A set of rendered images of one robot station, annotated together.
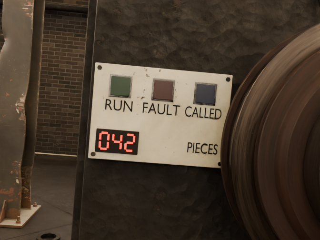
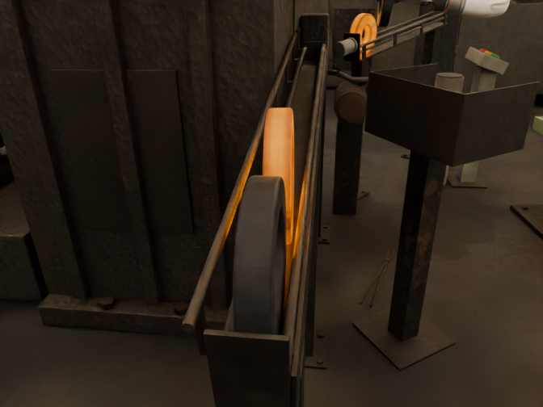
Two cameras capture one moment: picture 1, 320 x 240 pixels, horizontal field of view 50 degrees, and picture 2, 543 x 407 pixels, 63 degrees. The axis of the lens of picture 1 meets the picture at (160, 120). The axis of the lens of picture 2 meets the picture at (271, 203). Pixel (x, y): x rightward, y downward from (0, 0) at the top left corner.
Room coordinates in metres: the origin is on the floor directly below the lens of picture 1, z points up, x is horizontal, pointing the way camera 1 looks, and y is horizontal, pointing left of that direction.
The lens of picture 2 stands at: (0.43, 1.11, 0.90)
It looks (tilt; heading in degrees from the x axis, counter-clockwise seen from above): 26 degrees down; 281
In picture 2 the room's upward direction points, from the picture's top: 1 degrees counter-clockwise
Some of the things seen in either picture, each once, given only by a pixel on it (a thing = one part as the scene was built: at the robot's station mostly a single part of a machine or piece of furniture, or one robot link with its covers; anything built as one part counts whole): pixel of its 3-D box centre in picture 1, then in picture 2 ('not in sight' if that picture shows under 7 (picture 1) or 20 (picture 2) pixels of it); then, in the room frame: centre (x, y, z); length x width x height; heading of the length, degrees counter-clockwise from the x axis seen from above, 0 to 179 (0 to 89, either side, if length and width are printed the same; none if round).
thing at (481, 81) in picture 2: not in sight; (476, 119); (-0.13, -1.07, 0.31); 0.24 x 0.16 x 0.62; 93
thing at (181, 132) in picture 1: (160, 116); not in sight; (0.66, 0.00, 1.15); 0.26 x 0.02 x 0.18; 93
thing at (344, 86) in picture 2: not in sight; (347, 149); (0.45, -0.68, 0.27); 0.22 x 0.13 x 0.53; 93
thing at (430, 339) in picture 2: not in sight; (424, 227); (0.24, 0.12, 0.36); 0.26 x 0.20 x 0.72; 128
